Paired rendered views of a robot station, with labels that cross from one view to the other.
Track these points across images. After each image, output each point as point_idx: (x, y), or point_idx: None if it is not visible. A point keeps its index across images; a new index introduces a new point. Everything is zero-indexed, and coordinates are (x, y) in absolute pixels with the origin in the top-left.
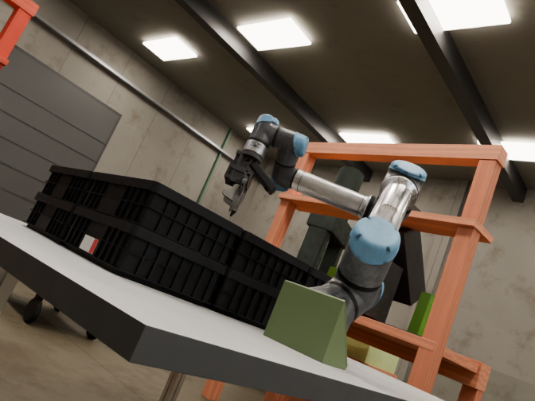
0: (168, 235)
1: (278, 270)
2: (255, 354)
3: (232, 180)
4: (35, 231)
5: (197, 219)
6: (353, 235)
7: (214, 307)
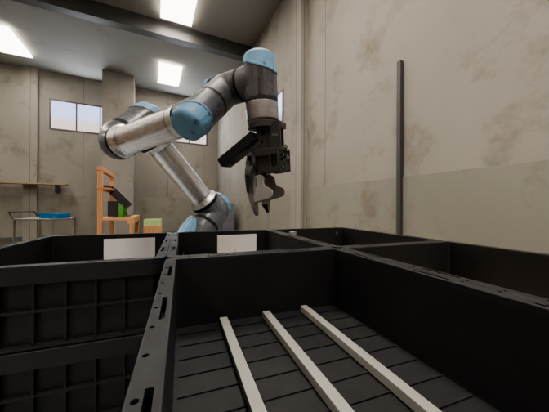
0: None
1: (214, 249)
2: None
3: (278, 173)
4: None
5: (309, 238)
6: (230, 208)
7: None
